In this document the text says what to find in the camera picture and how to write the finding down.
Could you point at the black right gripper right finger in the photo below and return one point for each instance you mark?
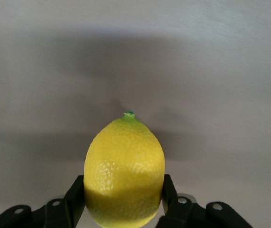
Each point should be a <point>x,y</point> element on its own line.
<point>173,202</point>

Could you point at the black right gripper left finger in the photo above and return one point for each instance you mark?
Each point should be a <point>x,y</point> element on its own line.
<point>73,199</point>

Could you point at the yellow lemon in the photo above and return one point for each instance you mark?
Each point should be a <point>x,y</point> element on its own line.
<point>124,171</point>

